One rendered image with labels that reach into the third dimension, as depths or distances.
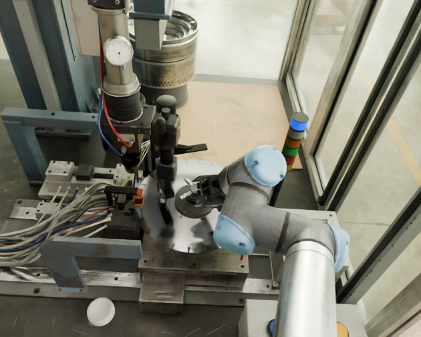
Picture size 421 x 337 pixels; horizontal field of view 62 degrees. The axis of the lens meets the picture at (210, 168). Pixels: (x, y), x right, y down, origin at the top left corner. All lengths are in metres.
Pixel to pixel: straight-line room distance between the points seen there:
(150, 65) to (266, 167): 0.93
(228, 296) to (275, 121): 0.86
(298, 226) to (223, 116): 1.07
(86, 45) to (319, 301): 0.62
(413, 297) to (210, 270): 0.47
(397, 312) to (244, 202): 0.44
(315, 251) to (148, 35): 0.73
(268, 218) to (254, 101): 1.18
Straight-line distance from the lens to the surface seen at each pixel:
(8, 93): 1.87
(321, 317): 0.46
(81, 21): 0.75
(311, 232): 0.59
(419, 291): 0.81
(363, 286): 0.98
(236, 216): 0.59
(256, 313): 0.89
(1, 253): 1.19
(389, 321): 0.92
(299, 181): 1.38
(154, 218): 0.94
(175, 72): 1.46
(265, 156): 0.62
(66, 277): 1.04
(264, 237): 0.60
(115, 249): 0.87
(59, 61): 1.38
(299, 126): 0.97
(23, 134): 1.22
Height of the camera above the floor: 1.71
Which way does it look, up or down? 46 degrees down
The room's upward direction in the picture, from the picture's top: 6 degrees clockwise
